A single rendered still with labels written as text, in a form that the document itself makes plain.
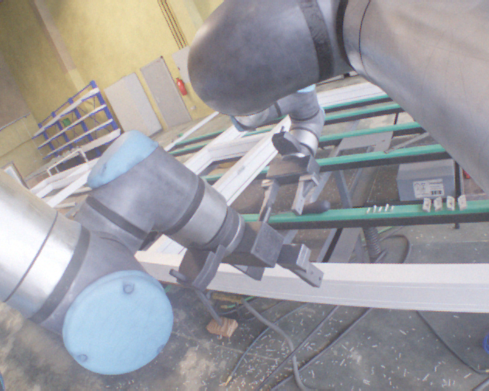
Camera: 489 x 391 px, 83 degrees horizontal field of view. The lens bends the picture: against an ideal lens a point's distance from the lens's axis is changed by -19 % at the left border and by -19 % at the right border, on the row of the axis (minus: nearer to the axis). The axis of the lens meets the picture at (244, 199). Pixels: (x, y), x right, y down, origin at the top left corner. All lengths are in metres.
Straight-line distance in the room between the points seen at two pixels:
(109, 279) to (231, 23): 0.22
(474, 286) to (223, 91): 0.45
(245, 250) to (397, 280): 0.26
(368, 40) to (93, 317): 0.27
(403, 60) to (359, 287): 0.45
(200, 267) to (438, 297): 0.38
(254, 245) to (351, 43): 0.28
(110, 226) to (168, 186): 0.08
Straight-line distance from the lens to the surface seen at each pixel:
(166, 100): 10.17
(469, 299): 0.58
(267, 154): 1.45
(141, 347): 0.27
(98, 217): 0.38
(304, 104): 0.87
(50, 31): 13.52
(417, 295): 0.59
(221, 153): 1.73
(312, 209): 0.91
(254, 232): 0.45
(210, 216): 0.42
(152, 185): 0.38
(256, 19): 0.28
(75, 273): 0.25
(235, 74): 0.30
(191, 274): 0.44
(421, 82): 0.19
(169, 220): 0.40
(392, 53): 0.22
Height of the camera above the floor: 1.34
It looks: 24 degrees down
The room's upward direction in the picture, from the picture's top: 25 degrees counter-clockwise
